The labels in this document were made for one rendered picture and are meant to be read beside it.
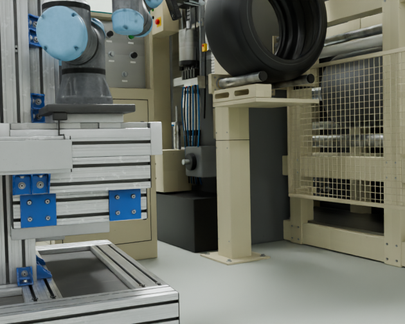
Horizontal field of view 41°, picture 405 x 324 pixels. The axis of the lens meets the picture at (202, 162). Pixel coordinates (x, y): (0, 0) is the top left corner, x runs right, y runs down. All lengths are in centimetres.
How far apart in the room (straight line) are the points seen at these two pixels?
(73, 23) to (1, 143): 32
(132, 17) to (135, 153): 37
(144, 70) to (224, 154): 63
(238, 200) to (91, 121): 147
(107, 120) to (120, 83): 142
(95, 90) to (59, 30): 20
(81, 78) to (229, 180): 145
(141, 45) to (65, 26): 163
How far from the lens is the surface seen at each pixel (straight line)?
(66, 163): 130
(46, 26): 133
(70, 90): 145
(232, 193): 274
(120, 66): 286
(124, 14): 133
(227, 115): 273
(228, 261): 272
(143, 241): 286
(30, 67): 167
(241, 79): 250
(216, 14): 248
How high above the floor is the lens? 62
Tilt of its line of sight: 2 degrees down
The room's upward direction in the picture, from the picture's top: 1 degrees counter-clockwise
